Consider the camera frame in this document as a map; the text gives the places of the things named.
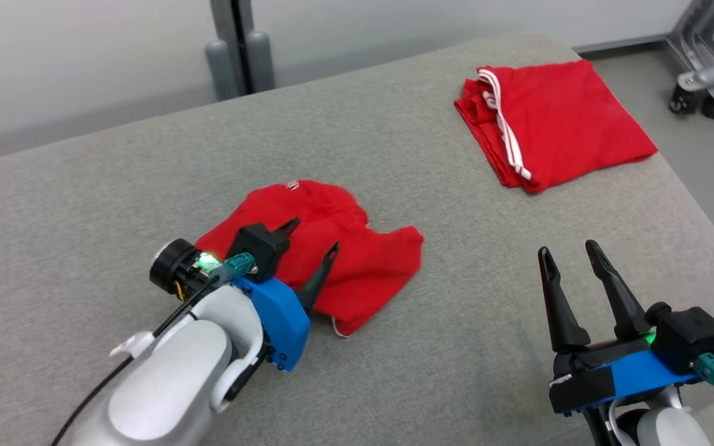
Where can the grey partition post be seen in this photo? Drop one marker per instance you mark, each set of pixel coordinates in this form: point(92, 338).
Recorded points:
point(239, 49)

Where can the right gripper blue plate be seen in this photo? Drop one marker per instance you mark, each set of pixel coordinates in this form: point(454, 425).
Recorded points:
point(617, 371)

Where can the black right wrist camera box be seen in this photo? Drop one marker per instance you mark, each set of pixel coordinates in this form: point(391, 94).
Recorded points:
point(688, 337)

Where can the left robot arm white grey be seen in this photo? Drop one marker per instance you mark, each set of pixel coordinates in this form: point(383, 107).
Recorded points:
point(171, 378)

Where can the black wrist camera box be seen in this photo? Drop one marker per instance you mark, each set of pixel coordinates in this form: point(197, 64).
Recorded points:
point(688, 337)
point(261, 248)

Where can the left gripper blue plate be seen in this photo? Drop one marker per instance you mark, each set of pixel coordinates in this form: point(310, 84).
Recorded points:
point(282, 322)

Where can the red basketball jersey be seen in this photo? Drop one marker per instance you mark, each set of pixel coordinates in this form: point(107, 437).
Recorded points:
point(568, 118)

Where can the grey metal wheeled stand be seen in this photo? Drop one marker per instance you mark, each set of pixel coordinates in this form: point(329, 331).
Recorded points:
point(710, 68)

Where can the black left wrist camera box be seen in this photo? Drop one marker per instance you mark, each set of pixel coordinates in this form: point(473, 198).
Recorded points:
point(261, 248)

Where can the red shorts with white stripes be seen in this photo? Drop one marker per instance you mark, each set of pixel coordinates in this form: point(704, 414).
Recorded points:
point(363, 260)

